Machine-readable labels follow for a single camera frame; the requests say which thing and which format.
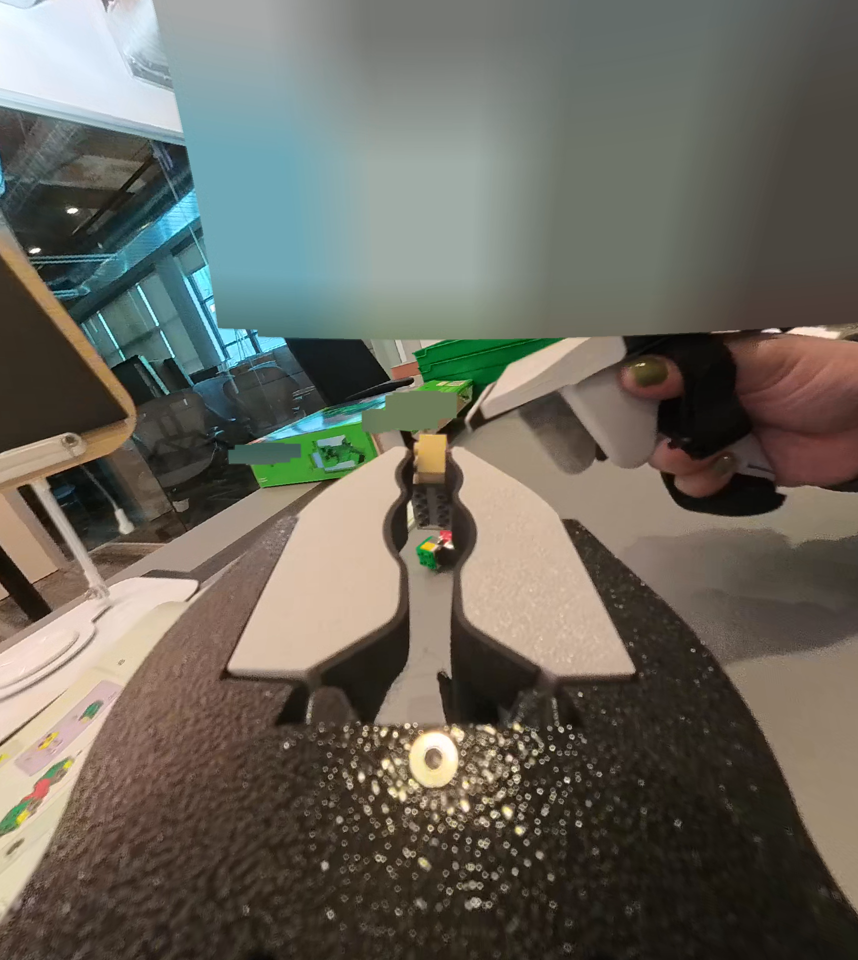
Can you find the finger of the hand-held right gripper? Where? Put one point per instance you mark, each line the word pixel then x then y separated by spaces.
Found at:
pixel 549 371
pixel 541 435

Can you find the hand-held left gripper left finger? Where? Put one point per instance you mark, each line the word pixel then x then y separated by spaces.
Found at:
pixel 324 585

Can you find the black office chair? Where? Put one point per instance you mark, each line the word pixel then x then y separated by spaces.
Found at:
pixel 339 367

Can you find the white lamp stand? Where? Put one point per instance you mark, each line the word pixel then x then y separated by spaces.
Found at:
pixel 24 645

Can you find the person's right hand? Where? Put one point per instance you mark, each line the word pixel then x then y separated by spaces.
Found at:
pixel 811 405

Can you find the small green red brick assembly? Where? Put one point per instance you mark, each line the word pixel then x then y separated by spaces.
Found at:
pixel 429 553

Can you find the tan and black brick assembly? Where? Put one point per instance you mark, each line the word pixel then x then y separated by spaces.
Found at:
pixel 429 480

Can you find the green toy set box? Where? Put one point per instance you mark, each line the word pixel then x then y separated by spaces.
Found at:
pixel 301 450

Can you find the grey desk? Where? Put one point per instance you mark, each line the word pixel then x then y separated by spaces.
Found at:
pixel 774 600

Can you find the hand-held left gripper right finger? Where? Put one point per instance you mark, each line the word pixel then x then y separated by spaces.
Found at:
pixel 534 592

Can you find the brick building instruction booklet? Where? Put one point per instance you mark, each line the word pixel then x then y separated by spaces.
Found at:
pixel 46 750

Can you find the wooden edged dark table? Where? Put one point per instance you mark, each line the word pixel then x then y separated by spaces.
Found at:
pixel 9 375

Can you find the grey office chair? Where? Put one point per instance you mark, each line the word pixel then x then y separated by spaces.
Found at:
pixel 174 450

